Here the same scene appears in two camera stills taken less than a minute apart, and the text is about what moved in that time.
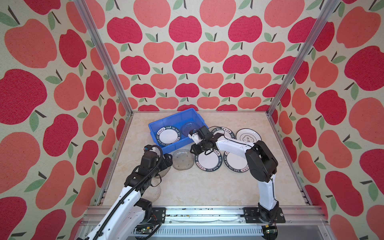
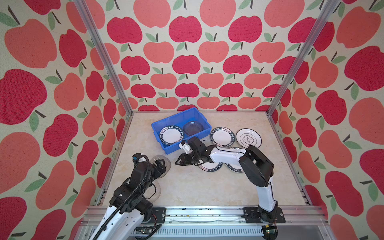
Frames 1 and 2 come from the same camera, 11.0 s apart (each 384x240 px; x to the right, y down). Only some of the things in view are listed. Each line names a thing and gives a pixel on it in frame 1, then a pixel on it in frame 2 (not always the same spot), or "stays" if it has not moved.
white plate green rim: (168, 135) stays
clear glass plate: (152, 193) stays
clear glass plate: (187, 127) stays
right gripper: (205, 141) -> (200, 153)
